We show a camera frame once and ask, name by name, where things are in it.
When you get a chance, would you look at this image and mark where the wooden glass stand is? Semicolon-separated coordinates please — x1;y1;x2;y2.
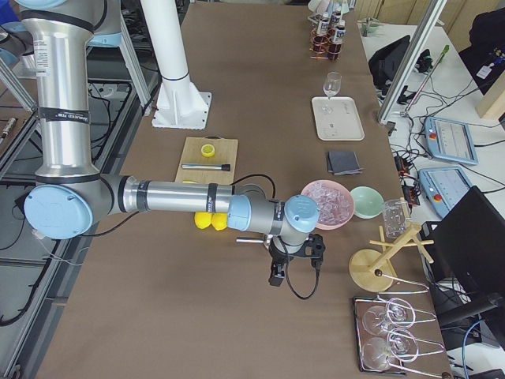
349;198;434;293

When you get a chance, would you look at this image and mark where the pink bowl of ice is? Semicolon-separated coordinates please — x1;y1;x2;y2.
301;179;354;230

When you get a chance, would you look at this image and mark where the black monitor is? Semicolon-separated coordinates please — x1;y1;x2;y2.
432;186;504;333

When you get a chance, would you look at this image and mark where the wooden cutting board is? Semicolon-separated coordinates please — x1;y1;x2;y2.
174;137;238;185

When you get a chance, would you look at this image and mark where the green bowl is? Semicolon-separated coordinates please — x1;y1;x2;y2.
350;186;383;220

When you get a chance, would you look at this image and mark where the half lemon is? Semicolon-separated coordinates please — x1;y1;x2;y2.
200;144;215;158

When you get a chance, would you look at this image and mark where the copper wire bottle basket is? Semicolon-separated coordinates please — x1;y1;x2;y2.
309;10;343;62

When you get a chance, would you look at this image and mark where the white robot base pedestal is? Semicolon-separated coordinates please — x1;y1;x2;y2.
141;0;211;130

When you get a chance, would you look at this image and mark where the clear wine glass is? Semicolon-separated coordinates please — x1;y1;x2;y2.
322;72;342;114

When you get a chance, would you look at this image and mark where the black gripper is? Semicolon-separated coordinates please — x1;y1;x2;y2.
268;235;326;287

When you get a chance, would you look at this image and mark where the metal muddler bar tool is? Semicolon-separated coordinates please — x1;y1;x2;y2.
180;163;231;171

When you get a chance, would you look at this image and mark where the reacher grabber stick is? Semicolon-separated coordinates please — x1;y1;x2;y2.
400;44;450;117

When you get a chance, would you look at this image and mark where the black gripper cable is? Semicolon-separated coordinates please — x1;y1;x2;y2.
271;236;321;301

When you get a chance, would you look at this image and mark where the aluminium frame post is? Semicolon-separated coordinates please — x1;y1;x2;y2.
377;0;447;125

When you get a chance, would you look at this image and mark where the blue teach pendant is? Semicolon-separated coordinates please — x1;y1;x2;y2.
424;116;478;165
418;166;473;218

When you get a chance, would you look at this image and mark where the clear glass jar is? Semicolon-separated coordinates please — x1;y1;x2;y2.
382;198;410;238

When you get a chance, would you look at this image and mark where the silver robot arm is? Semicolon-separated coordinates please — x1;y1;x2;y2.
20;1;325;286

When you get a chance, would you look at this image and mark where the folded grey cloth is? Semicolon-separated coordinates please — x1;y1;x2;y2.
327;150;362;175

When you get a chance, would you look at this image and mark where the cream serving tray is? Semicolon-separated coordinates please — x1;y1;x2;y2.
312;96;365;141

